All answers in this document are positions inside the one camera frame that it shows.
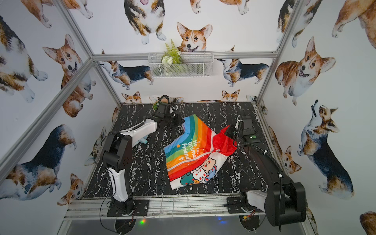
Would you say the green fern with flower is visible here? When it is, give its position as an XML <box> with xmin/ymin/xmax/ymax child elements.
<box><xmin>161</xmin><ymin>40</ymin><xmax>182</xmax><ymax>76</ymax></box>

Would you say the white wire wall basket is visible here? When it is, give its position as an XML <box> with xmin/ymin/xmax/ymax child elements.
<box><xmin>148</xmin><ymin>52</ymin><xmax>214</xmax><ymax>78</ymax></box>

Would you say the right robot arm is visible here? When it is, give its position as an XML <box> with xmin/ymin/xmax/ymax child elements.
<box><xmin>225</xmin><ymin>115</ymin><xmax>306</xmax><ymax>228</ymax></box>

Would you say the rainbow hooded kids jacket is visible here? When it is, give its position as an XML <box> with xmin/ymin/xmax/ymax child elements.
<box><xmin>164</xmin><ymin>115</ymin><xmax>237</xmax><ymax>190</ymax></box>

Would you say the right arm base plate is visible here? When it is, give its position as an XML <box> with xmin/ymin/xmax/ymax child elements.
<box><xmin>224</xmin><ymin>196</ymin><xmax>263</xmax><ymax>214</ymax></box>

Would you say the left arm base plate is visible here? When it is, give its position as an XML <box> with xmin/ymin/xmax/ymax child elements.
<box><xmin>107</xmin><ymin>198</ymin><xmax>150</xmax><ymax>217</ymax></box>

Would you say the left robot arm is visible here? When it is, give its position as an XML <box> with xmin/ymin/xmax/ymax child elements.
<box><xmin>100</xmin><ymin>95</ymin><xmax>184</xmax><ymax>210</ymax></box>

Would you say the aluminium front rail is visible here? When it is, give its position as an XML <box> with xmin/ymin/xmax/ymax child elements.
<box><xmin>64</xmin><ymin>193</ymin><xmax>250</xmax><ymax>220</ymax></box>

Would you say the light blue silicone spatula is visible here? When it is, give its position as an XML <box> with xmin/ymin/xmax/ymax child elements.
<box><xmin>139</xmin><ymin>135</ymin><xmax>148</xmax><ymax>144</ymax></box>

